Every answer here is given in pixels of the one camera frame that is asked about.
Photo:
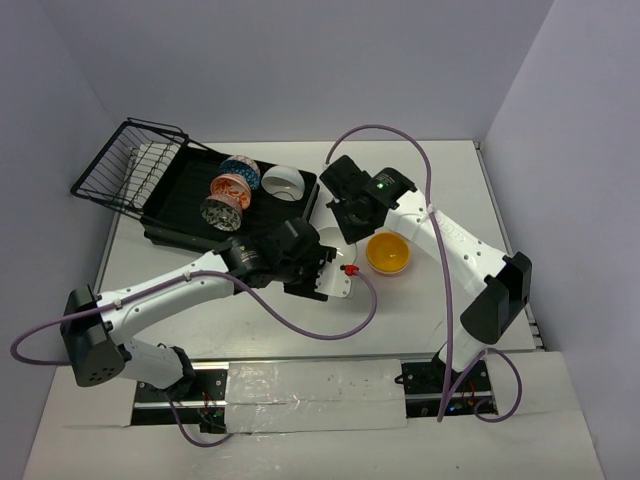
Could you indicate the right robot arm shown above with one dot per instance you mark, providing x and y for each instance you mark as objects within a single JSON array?
[{"x": 499, "y": 284}]

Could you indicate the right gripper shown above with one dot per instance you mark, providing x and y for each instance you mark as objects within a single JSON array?
[{"x": 351, "y": 235}]

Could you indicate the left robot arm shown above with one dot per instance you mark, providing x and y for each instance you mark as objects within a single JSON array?
[{"x": 100, "y": 333}]

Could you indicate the white bowl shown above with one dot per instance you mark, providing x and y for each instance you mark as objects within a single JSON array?
[
  {"x": 337, "y": 240},
  {"x": 284, "y": 183}
]

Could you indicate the blue patterned bowl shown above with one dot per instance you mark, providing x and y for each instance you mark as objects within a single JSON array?
[{"x": 245, "y": 167}]

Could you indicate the white cardboard sheet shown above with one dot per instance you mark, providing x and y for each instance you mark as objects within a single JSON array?
[{"x": 82, "y": 430}]

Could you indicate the black mounting rail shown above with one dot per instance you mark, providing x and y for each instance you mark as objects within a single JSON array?
[{"x": 204, "y": 404}]

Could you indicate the white taped sheet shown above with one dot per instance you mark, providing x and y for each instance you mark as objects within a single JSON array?
[{"x": 292, "y": 397}]

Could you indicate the black wire dish rack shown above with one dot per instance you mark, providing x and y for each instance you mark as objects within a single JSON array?
[{"x": 126, "y": 170}]

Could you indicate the orange floral bowl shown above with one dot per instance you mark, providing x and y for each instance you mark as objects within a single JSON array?
[{"x": 233, "y": 185}]

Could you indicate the yellow bowl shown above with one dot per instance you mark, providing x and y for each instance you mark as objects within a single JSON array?
[{"x": 387, "y": 253}]

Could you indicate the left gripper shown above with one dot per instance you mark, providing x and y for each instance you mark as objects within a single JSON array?
[{"x": 310, "y": 270}]

